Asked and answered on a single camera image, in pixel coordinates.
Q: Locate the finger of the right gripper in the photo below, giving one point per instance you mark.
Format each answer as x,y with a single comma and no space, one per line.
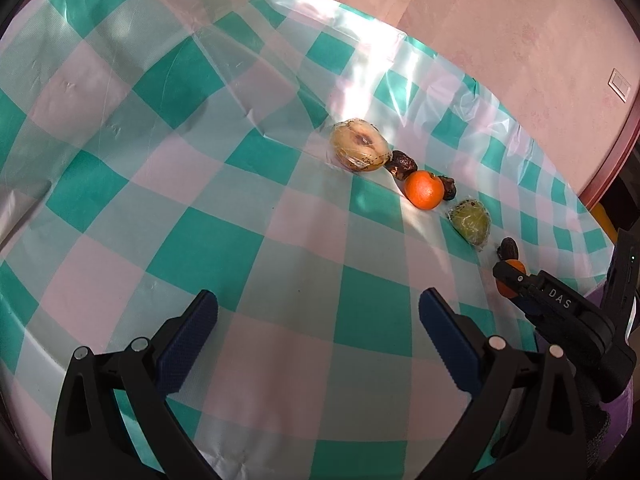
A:
527,287

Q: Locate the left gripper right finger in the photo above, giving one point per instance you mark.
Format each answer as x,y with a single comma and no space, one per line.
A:
526,419

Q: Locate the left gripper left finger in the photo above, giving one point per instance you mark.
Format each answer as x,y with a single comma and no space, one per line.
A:
90,439

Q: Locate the small orange tangerine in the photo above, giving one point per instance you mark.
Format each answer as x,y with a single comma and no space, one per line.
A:
506,274

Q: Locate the dark round dried fruit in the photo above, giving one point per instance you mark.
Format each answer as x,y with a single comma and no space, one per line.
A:
508,249

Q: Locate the green apple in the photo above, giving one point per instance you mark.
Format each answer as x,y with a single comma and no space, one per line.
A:
472,221

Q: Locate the large orange tangerine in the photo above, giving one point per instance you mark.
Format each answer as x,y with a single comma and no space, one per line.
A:
424,190

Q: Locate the dark brown dried fruit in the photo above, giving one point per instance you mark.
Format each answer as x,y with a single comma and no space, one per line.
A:
400,165

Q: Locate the yellow pear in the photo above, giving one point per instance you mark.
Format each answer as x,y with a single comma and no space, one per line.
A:
358,145

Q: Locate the purple cardboard box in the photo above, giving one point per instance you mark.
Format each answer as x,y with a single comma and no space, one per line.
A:
612,409

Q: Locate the small dark dried fruit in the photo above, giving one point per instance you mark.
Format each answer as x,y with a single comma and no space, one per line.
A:
450,188

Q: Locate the green white checkered tablecloth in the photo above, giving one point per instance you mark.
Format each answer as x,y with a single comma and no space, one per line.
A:
151,149

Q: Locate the red wooden door frame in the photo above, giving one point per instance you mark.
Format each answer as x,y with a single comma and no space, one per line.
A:
614,159

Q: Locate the white wall light switch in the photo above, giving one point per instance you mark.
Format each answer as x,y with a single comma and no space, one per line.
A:
619,85

